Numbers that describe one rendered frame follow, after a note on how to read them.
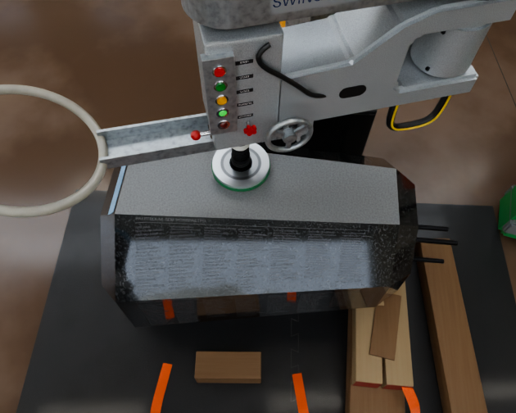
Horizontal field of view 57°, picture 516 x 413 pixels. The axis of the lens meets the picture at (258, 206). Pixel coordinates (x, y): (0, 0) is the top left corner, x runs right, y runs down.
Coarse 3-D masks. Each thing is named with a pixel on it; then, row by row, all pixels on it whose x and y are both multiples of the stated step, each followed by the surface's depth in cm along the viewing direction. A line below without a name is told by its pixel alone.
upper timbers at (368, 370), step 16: (400, 288) 223; (352, 320) 224; (368, 320) 216; (400, 320) 216; (352, 336) 220; (368, 336) 212; (400, 336) 212; (352, 352) 216; (368, 352) 208; (400, 352) 209; (352, 368) 212; (368, 368) 205; (384, 368) 207; (400, 368) 205; (352, 384) 210; (368, 384) 206; (384, 384) 205; (400, 384) 202
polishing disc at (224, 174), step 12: (252, 144) 180; (216, 156) 177; (228, 156) 177; (252, 156) 177; (264, 156) 177; (216, 168) 174; (228, 168) 175; (252, 168) 175; (264, 168) 175; (228, 180) 172; (240, 180) 172; (252, 180) 172
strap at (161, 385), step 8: (168, 368) 226; (160, 376) 224; (168, 376) 224; (296, 376) 224; (160, 384) 222; (296, 384) 223; (160, 392) 220; (296, 392) 221; (304, 392) 221; (408, 392) 203; (160, 400) 219; (296, 400) 219; (304, 400) 219; (408, 400) 201; (416, 400) 202; (152, 408) 217; (160, 408) 217; (304, 408) 218; (416, 408) 202
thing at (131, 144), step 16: (112, 128) 152; (128, 128) 153; (144, 128) 155; (160, 128) 156; (176, 128) 158; (192, 128) 159; (112, 144) 154; (128, 144) 155; (144, 144) 155; (160, 144) 155; (176, 144) 155; (192, 144) 150; (208, 144) 152; (112, 160) 147; (128, 160) 149; (144, 160) 151
